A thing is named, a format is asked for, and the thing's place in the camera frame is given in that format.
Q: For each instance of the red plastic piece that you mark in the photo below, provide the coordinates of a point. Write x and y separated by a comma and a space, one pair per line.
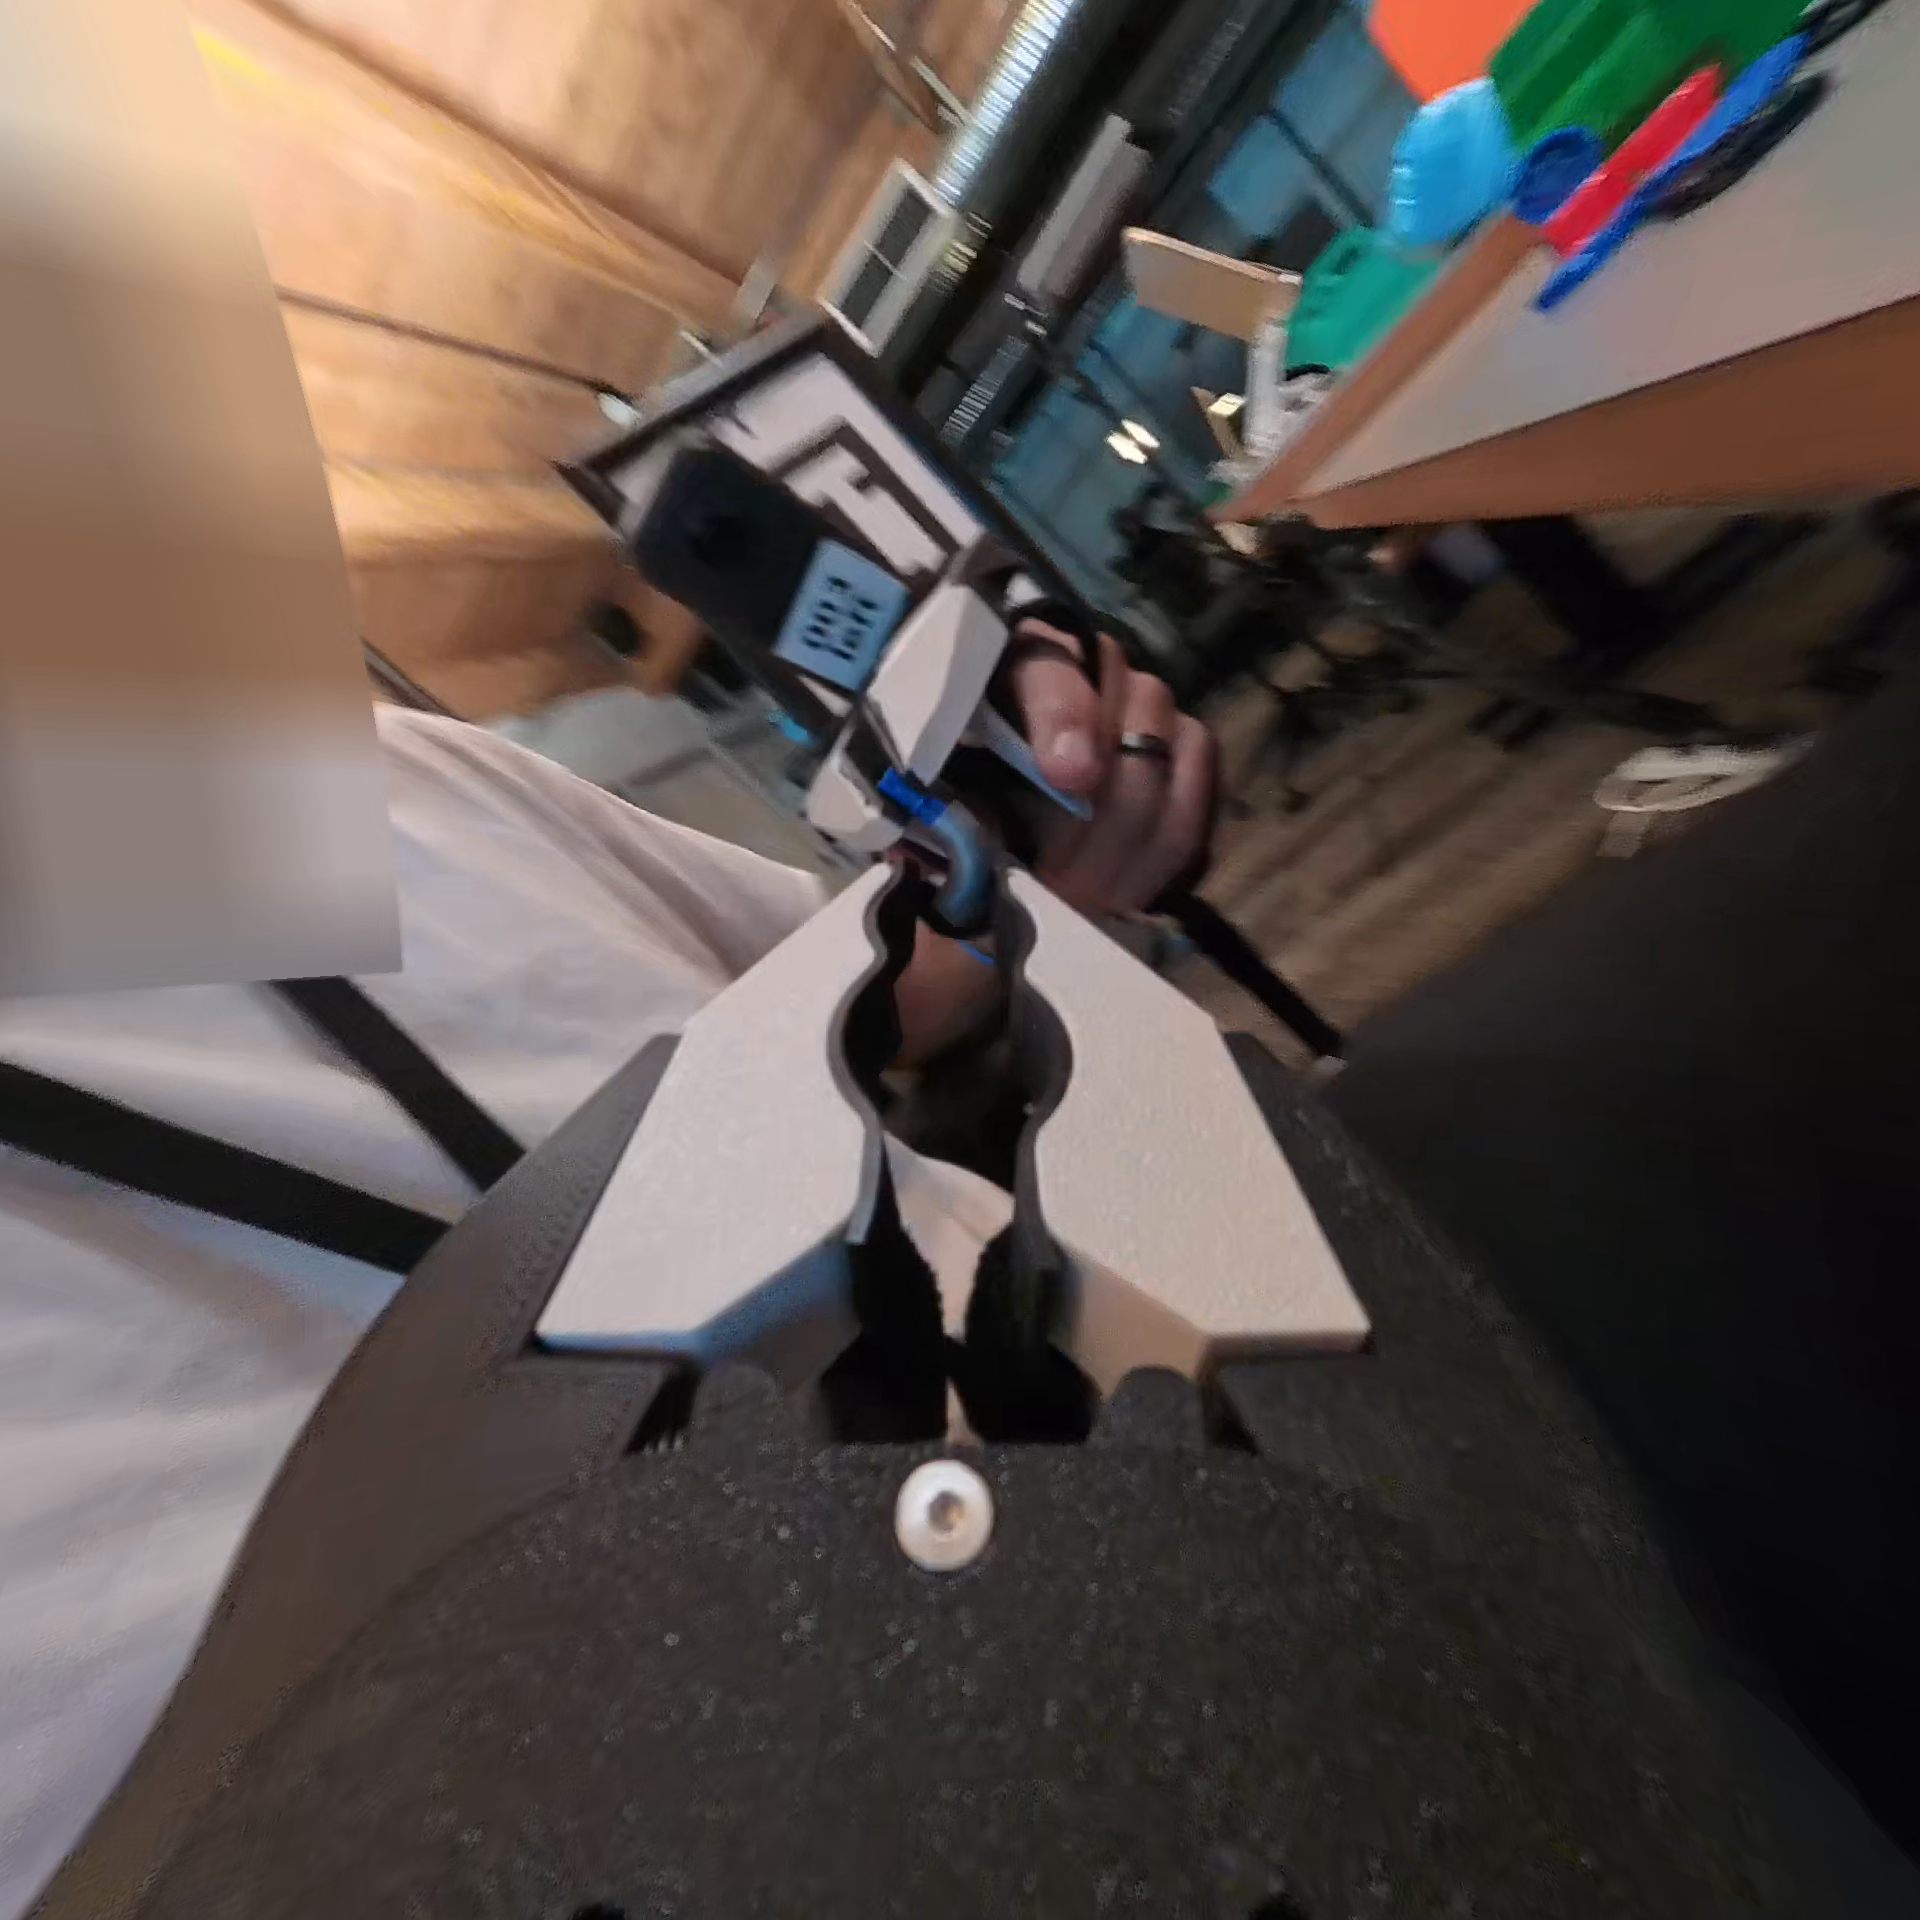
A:
1635, 164

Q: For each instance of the large green bin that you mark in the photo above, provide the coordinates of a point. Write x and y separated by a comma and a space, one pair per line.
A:
1605, 61

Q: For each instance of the cardboard box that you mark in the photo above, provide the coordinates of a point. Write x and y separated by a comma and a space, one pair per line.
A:
1209, 284

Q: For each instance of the small green bin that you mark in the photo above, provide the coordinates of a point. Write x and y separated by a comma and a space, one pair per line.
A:
1350, 300

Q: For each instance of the blue plastic bag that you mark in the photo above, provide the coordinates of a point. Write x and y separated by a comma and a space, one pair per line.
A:
1448, 164

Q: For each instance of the orange container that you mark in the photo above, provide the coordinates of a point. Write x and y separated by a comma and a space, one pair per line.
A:
1441, 39

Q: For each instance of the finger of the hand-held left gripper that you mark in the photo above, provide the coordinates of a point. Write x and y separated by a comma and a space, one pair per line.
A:
945, 674
848, 802

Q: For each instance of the person's left hand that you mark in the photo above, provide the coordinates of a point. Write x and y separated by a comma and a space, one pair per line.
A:
1125, 819

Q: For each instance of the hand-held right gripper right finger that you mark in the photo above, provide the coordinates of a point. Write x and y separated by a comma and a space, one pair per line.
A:
1185, 1200

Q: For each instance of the person in white shirt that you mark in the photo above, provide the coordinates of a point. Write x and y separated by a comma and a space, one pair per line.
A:
601, 930

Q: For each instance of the white vent unit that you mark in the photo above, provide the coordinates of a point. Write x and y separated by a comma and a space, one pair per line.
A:
893, 249

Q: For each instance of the white round object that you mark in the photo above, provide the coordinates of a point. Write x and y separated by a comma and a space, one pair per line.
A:
1695, 773

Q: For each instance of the person's left forearm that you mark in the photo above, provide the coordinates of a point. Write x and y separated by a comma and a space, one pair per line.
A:
938, 1005

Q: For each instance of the blue plastic pieces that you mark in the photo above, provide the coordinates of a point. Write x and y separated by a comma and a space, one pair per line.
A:
1749, 113

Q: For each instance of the tag sign board on stand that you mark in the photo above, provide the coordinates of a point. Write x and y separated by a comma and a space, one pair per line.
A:
884, 434

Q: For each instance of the wooden table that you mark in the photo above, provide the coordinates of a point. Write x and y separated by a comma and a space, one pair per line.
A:
1724, 345

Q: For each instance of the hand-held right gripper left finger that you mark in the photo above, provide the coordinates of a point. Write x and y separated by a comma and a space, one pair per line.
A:
704, 1185

